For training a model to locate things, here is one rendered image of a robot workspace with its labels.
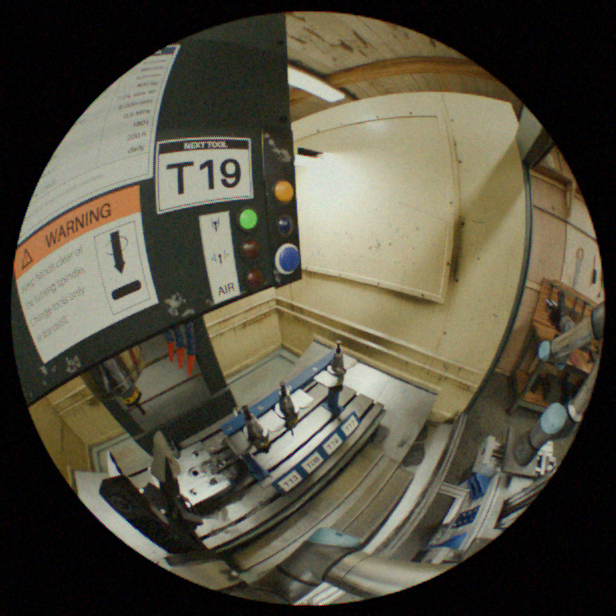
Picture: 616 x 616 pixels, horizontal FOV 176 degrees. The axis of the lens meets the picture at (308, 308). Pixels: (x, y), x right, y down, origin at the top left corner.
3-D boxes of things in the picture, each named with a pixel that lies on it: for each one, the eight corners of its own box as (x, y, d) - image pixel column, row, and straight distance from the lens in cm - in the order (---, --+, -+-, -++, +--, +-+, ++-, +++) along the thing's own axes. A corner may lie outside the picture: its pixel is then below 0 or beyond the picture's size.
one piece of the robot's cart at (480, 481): (480, 484, 111) (491, 476, 105) (474, 500, 108) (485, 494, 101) (467, 480, 108) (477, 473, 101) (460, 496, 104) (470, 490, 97)
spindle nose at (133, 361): (145, 342, 52) (126, 293, 48) (150, 384, 38) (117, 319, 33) (95, 365, 56) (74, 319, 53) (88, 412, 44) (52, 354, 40)
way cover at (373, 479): (413, 472, 120) (424, 461, 106) (284, 592, 115) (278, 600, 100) (367, 449, 120) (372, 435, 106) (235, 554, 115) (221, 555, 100)
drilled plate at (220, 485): (235, 487, 82) (230, 483, 78) (177, 517, 90) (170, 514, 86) (204, 446, 94) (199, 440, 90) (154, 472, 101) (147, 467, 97)
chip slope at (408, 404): (423, 420, 138) (438, 392, 119) (356, 516, 109) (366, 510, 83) (314, 366, 161) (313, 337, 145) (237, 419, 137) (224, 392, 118)
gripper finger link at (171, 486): (155, 459, 34) (153, 509, 33) (148, 453, 33) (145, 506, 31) (181, 461, 32) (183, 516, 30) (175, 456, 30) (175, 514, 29)
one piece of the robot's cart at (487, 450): (531, 460, 126) (543, 449, 120) (527, 483, 120) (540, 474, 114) (478, 446, 106) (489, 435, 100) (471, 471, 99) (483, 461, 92)
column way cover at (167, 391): (215, 397, 114) (178, 306, 87) (144, 435, 120) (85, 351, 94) (211, 392, 118) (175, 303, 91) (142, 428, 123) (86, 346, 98)
